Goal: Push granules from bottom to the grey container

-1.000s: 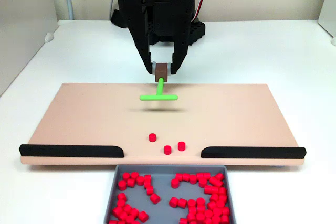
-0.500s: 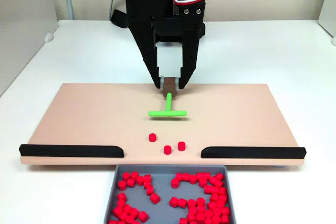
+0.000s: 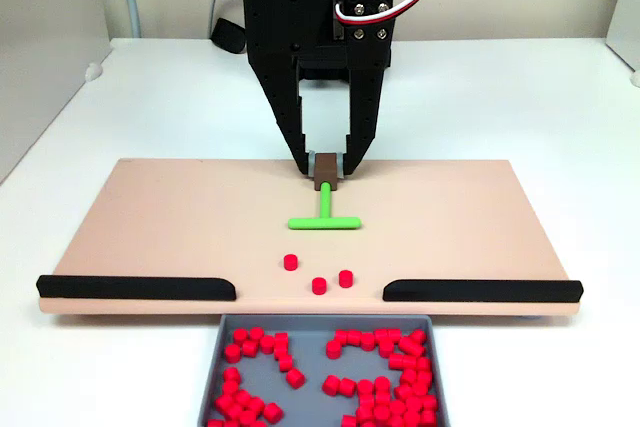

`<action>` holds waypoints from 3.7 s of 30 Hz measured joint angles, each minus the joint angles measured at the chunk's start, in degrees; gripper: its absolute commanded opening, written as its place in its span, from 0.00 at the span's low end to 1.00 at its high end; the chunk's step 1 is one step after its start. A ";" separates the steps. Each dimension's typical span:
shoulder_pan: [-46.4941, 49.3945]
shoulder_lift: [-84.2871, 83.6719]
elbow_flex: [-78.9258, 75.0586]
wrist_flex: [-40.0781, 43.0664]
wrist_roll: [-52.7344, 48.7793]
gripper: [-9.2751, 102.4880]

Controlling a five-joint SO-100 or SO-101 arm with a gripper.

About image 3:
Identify green T pusher brown handle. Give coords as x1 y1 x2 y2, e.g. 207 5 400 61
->
287 152 362 232

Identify beige flat board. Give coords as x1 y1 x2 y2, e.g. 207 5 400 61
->
38 158 584 321

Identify grey rectangular tray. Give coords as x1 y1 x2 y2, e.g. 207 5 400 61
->
197 314 450 427

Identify thin grey cable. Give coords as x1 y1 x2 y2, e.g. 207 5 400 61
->
206 0 246 42

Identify black guard rail strip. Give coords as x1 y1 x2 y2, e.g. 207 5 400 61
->
382 278 585 304
35 274 237 302

